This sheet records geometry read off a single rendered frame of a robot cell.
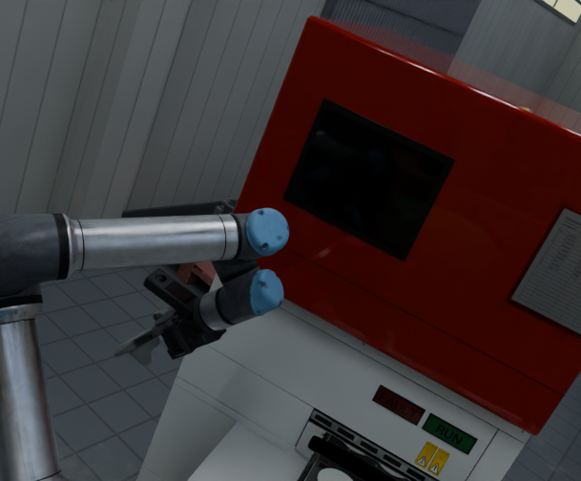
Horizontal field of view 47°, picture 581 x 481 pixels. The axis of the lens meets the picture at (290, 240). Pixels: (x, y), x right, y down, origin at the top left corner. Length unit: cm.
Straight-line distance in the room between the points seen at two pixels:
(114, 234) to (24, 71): 256
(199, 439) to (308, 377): 39
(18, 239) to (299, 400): 94
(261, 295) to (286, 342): 48
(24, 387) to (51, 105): 271
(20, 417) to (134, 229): 32
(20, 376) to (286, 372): 78
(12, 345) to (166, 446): 95
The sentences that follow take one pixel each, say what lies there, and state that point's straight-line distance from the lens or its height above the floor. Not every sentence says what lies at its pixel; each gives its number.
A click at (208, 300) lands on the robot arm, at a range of 126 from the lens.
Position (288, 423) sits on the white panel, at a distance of 175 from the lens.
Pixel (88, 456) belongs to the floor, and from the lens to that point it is 278.
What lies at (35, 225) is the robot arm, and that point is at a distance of 99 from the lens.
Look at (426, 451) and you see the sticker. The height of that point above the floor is 103.
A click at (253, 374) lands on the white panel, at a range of 173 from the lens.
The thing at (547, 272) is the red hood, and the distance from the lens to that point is 143.
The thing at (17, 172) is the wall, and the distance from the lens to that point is 376.
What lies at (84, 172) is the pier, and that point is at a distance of 380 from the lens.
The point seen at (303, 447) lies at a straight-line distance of 176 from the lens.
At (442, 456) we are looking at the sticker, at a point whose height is 104.
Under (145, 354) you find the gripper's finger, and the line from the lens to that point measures 136.
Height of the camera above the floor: 192
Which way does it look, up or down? 22 degrees down
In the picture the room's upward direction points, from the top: 23 degrees clockwise
